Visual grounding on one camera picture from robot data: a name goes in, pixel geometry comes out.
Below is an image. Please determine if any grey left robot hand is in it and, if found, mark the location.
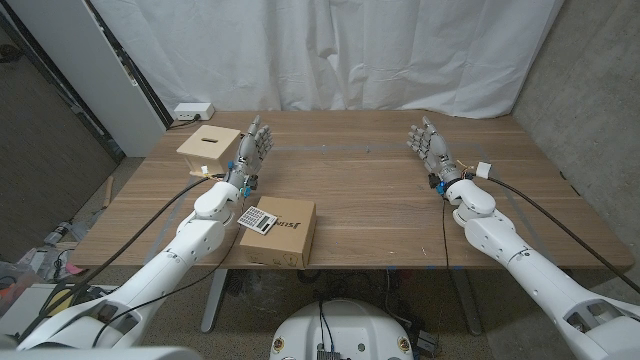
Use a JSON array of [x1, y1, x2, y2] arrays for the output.
[[226, 115, 275, 190]]

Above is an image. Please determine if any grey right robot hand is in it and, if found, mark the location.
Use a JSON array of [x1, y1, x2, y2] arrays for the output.
[[406, 116, 464, 188]]

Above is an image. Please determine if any grey pocket calculator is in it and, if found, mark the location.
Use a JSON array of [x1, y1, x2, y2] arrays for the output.
[[236, 205, 279, 236]]

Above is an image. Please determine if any brown cardboard box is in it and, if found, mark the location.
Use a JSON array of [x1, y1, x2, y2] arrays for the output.
[[238, 195, 318, 270]]

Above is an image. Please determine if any light wooden drawer box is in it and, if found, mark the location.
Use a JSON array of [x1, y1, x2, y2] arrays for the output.
[[175, 124, 243, 179]]

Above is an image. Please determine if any white power strip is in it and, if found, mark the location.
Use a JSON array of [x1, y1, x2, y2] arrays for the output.
[[173, 102, 216, 122]]

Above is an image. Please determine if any grey tape strip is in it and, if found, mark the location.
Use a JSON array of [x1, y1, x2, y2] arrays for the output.
[[477, 144, 556, 266]]

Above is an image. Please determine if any white cloth curtain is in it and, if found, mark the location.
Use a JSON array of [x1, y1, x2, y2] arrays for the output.
[[89, 0, 566, 120]]

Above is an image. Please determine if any grey metal table leg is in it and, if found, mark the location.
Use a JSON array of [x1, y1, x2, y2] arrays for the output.
[[452, 269, 484, 337], [200, 268, 229, 335]]

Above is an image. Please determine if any grey power adapter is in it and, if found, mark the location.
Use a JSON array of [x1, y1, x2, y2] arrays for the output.
[[413, 328, 441, 357]]

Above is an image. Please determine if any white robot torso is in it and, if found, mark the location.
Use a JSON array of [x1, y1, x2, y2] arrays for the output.
[[268, 298, 415, 360]]

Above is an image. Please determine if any white board panel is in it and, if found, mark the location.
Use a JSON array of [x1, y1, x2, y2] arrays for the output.
[[4, 0, 169, 159]]

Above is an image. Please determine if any grey metal cylinder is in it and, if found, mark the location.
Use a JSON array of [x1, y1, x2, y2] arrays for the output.
[[44, 222, 71, 246]]

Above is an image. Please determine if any yellow black foot pedal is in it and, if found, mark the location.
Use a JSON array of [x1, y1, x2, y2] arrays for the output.
[[43, 284, 81, 317]]

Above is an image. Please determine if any white pedal platform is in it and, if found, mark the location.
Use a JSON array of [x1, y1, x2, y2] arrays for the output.
[[0, 283, 121, 337]]

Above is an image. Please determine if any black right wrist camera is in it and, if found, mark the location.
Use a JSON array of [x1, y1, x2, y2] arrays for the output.
[[428, 173, 448, 197]]

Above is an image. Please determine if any black power strip cable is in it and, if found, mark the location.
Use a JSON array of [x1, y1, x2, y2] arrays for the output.
[[167, 114, 201, 130]]

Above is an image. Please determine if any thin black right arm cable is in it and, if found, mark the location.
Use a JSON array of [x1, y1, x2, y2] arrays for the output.
[[440, 195, 451, 271]]

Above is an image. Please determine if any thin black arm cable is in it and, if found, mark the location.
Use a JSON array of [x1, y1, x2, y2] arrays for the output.
[[440, 195, 451, 271], [92, 197, 247, 349]]

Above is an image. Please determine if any black frame post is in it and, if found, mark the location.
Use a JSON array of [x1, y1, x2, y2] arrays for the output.
[[84, 0, 175, 130]]

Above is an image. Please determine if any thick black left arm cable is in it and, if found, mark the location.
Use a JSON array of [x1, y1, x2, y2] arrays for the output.
[[17, 174, 226, 346]]

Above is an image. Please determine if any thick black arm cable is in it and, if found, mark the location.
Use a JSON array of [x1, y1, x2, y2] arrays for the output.
[[487, 175, 640, 295], [17, 174, 226, 346]]

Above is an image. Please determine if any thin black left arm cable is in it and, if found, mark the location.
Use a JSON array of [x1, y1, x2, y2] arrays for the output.
[[92, 197, 247, 349]]

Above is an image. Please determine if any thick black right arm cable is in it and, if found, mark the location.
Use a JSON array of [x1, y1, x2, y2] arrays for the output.
[[487, 175, 640, 295]]

